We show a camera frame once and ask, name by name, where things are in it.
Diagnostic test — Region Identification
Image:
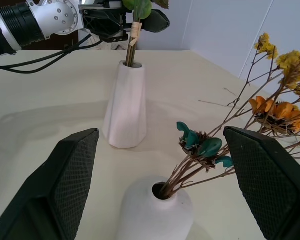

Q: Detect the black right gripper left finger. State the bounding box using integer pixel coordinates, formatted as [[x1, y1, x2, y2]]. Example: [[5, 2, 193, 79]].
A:
[[0, 128, 100, 240]]

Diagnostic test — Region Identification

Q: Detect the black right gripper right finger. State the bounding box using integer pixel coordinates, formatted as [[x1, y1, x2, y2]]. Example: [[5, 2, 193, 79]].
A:
[[223, 126, 300, 240]]

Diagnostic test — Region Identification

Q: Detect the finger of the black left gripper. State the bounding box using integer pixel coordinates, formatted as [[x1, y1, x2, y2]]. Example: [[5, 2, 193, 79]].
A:
[[142, 9, 171, 34]]

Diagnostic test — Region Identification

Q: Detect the green leaf flower bouquet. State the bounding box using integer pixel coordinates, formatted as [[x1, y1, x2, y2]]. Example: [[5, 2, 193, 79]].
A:
[[121, 0, 170, 68]]

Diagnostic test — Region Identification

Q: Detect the dried yellow orange flower bouquet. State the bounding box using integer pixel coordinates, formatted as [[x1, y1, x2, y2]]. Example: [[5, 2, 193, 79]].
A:
[[159, 24, 300, 201]]

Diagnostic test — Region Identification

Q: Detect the tall faceted white vase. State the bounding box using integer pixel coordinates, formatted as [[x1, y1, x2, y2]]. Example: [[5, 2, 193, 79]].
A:
[[101, 59, 149, 150]]

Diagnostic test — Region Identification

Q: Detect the round white vase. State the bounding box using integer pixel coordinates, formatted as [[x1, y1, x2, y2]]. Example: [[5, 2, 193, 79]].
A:
[[114, 175, 195, 240]]

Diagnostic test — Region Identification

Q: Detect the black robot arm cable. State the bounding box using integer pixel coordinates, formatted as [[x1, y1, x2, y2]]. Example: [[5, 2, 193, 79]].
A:
[[0, 39, 103, 74], [0, 34, 92, 68]]

